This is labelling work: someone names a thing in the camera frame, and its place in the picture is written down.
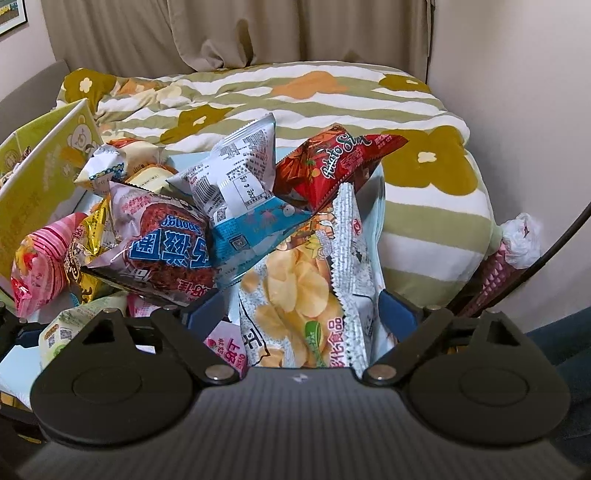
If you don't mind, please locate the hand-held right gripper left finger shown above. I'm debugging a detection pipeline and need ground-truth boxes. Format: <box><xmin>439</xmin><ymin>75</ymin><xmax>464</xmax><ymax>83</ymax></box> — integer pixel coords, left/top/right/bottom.
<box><xmin>76</xmin><ymin>288</ymin><xmax>242</xmax><ymax>386</ymax></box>

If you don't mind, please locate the framed wall poster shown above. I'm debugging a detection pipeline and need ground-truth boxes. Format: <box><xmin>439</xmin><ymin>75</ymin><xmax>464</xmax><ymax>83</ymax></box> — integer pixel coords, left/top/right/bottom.
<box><xmin>0</xmin><ymin>0</ymin><xmax>28</xmax><ymax>37</ymax></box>

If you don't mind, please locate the black cable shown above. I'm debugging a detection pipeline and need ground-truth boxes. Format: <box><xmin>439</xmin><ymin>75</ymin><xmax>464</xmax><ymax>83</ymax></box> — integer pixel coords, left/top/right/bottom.
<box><xmin>450</xmin><ymin>198</ymin><xmax>591</xmax><ymax>315</ymax></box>

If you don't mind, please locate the ice cream cone packet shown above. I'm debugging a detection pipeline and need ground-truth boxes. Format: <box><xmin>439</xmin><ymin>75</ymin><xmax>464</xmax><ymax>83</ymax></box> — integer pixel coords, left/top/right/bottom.
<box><xmin>457</xmin><ymin>212</ymin><xmax>544</xmax><ymax>319</ymax></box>

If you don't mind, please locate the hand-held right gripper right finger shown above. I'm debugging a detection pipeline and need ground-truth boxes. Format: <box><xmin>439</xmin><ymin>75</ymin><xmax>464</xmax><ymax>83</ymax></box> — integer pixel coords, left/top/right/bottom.
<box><xmin>358</xmin><ymin>288</ymin><xmax>525</xmax><ymax>386</ymax></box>

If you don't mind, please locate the red snack packet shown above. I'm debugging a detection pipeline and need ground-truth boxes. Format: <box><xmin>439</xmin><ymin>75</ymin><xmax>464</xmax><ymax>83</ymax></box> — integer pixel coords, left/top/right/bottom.
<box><xmin>274</xmin><ymin>124</ymin><xmax>410</xmax><ymax>214</ymax></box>

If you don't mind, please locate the light blue floral tablecloth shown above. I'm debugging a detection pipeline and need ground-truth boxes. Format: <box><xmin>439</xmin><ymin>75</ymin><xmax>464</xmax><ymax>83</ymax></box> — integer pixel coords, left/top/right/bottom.
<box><xmin>0</xmin><ymin>152</ymin><xmax>389</xmax><ymax>409</ymax></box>

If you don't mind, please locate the pale yellow bread packet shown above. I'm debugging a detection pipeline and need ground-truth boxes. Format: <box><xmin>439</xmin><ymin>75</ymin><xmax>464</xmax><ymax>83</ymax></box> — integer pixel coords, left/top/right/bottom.
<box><xmin>124</xmin><ymin>165</ymin><xmax>184</xmax><ymax>195</ymax></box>

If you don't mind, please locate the pink and white snack packet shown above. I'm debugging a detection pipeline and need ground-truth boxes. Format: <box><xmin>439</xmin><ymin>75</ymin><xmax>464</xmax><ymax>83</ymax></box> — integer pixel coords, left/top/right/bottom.
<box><xmin>203</xmin><ymin>318</ymin><xmax>251</xmax><ymax>370</ymax></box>

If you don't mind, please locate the white packet with teal trim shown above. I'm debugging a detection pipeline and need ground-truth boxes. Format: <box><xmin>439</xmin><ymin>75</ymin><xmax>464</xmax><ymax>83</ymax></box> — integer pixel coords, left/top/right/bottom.
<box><xmin>74</xmin><ymin>143</ymin><xmax>131</xmax><ymax>195</ymax></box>

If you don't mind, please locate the silver potato chips packet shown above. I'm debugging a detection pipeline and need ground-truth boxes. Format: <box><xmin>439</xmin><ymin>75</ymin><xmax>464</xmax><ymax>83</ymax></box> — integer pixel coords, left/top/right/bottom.
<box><xmin>239</xmin><ymin>182</ymin><xmax>385</xmax><ymax>376</ymax></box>

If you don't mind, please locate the orange and cream snack packet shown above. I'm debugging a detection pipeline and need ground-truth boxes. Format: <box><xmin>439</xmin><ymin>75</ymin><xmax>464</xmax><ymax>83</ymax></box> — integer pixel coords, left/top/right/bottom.
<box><xmin>108</xmin><ymin>137</ymin><xmax>169</xmax><ymax>178</ymax></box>

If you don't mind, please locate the light green snack packet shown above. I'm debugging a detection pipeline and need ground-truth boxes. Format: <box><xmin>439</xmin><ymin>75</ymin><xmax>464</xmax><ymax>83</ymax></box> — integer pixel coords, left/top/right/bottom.
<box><xmin>39</xmin><ymin>291</ymin><xmax>129</xmax><ymax>371</ymax></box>

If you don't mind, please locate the floral striped duvet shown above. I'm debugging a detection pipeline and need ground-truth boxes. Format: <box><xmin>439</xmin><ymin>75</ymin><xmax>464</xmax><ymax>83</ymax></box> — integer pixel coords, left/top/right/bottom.
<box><xmin>58</xmin><ymin>62</ymin><xmax>500</xmax><ymax>306</ymax></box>

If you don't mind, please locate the yellow-green cardboard box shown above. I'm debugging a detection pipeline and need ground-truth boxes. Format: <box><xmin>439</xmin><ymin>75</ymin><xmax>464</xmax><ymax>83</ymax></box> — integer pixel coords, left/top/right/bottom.
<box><xmin>0</xmin><ymin>99</ymin><xmax>105</xmax><ymax>296</ymax></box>

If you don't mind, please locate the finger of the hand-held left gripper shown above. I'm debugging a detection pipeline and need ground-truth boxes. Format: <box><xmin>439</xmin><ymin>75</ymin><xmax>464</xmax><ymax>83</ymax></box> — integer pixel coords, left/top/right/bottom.
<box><xmin>0</xmin><ymin>307</ymin><xmax>44</xmax><ymax>365</ymax></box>

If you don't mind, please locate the grey bed headboard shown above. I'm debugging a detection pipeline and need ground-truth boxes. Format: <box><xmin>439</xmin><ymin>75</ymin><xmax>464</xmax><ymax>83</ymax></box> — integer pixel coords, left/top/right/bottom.
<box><xmin>0</xmin><ymin>60</ymin><xmax>71</xmax><ymax>139</ymax></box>

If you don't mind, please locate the pink striped snack packet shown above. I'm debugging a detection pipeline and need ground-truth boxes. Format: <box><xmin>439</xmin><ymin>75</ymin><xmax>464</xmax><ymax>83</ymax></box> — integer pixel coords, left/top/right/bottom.
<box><xmin>10</xmin><ymin>212</ymin><xmax>88</xmax><ymax>319</ymax></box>

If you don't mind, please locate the white and blue snack packet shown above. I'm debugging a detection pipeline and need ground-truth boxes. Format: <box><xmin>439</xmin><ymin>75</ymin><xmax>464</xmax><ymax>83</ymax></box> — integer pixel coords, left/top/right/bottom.
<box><xmin>166</xmin><ymin>113</ymin><xmax>315</xmax><ymax>289</ymax></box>

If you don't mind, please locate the beige curtain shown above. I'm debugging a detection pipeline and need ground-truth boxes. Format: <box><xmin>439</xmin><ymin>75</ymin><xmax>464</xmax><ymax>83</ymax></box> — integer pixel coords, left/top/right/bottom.
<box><xmin>41</xmin><ymin>0</ymin><xmax>444</xmax><ymax>85</ymax></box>

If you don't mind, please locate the gold snack packet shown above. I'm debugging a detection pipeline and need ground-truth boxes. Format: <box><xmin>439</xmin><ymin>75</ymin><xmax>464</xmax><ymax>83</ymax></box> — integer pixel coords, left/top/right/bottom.
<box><xmin>65</xmin><ymin>200</ymin><xmax>117</xmax><ymax>304</ymax></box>

